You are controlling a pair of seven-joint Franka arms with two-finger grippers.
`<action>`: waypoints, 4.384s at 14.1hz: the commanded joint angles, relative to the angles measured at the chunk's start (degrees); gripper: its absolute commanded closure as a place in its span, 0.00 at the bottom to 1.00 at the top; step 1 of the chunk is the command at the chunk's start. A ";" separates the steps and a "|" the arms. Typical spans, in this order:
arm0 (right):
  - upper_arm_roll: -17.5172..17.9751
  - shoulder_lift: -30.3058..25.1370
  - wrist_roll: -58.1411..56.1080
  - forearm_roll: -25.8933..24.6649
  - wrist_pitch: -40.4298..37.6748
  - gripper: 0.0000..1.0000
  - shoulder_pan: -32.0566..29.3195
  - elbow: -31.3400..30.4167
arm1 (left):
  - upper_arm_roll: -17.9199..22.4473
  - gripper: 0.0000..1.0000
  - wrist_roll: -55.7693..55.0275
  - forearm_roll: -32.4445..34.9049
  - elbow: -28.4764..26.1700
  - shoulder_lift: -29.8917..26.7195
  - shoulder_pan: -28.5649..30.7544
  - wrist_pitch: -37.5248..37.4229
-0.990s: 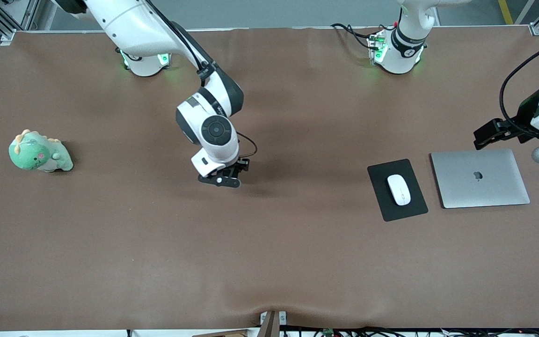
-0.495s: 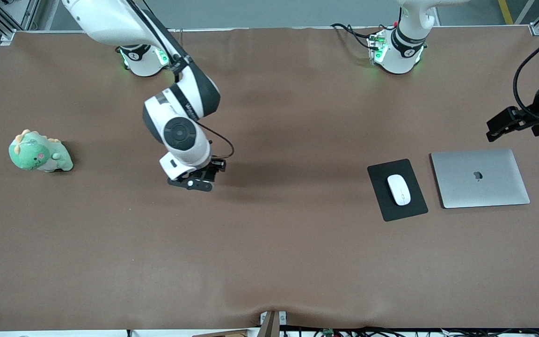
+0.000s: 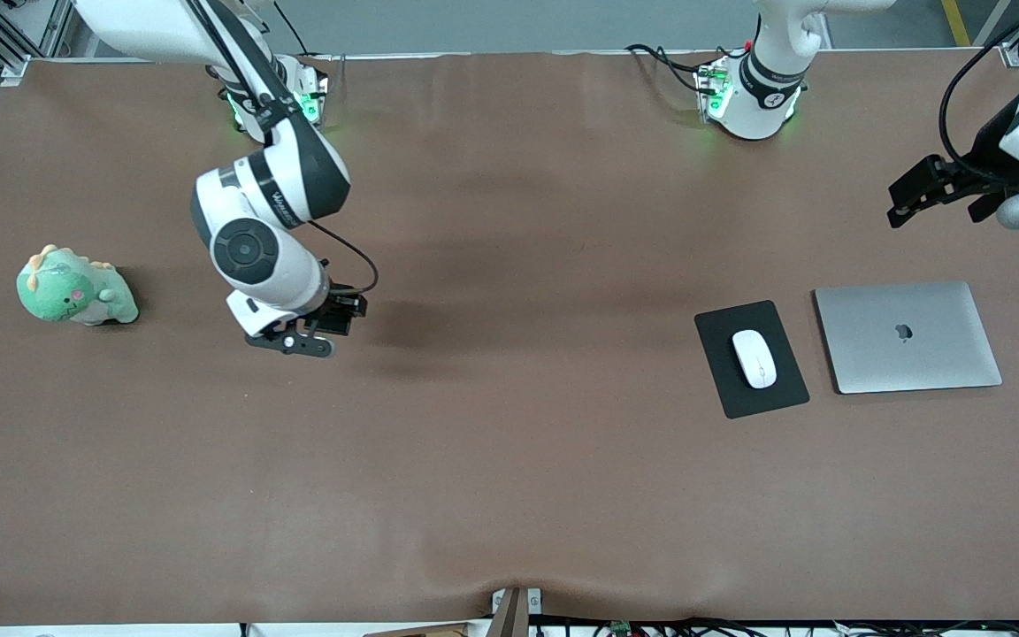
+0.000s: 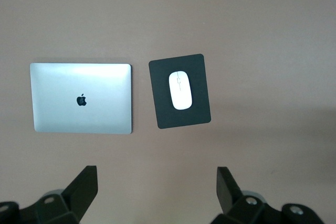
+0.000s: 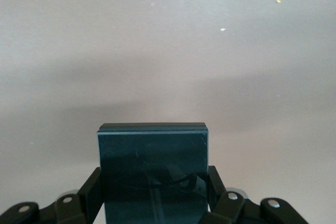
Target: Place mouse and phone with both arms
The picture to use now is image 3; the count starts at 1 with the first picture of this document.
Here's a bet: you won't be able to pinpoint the white computer mouse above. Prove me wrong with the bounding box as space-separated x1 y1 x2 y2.
732 330 778 390

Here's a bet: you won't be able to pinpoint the black mouse pad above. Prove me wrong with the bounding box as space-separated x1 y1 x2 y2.
694 300 810 419

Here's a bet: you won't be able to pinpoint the silver apple laptop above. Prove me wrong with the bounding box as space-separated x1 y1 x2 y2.
813 281 1003 395

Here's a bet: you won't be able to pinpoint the brown table cover sheet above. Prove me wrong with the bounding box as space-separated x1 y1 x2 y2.
0 49 1019 625

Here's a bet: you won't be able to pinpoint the green dinosaur plush toy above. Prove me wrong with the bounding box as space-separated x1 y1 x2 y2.
16 245 140 326

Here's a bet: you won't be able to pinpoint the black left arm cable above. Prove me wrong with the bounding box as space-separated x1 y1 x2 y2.
940 0 1019 169

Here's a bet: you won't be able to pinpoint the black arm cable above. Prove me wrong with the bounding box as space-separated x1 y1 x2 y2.
191 0 379 295
940 0 1019 169

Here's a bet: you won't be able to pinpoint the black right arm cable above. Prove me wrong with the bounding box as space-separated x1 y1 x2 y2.
191 0 379 295

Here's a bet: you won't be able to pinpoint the black left base cables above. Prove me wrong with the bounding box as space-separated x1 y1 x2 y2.
626 42 723 94

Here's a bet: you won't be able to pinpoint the black right base cable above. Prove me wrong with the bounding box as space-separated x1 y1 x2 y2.
275 0 316 56

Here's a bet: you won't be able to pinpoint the metal clamp bracket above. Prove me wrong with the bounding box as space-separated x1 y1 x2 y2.
490 587 543 618

